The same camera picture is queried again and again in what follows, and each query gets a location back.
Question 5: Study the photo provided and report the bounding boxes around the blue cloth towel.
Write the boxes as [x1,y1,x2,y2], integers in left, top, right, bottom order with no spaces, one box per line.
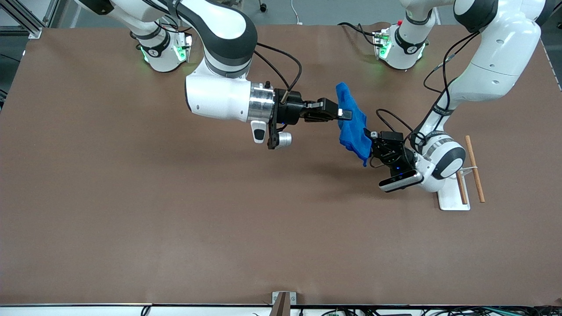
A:
[335,82,373,168]

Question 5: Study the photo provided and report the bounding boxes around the white towel rack wooden bars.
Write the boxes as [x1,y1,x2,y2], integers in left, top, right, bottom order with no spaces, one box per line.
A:
[438,135,486,212]

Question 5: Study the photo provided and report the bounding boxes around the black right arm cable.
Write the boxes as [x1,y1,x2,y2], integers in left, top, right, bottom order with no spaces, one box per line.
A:
[253,42,304,104]

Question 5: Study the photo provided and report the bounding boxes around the black arm base cable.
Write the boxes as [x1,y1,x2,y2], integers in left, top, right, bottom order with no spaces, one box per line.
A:
[337,22,383,47]

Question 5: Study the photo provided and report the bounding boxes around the grey metal camera mount bracket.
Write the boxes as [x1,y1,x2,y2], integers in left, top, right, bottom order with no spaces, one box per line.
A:
[270,291,297,316]

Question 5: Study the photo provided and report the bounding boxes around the aluminium frame profile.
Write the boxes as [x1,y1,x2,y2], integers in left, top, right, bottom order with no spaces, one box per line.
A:
[0,0,43,39]

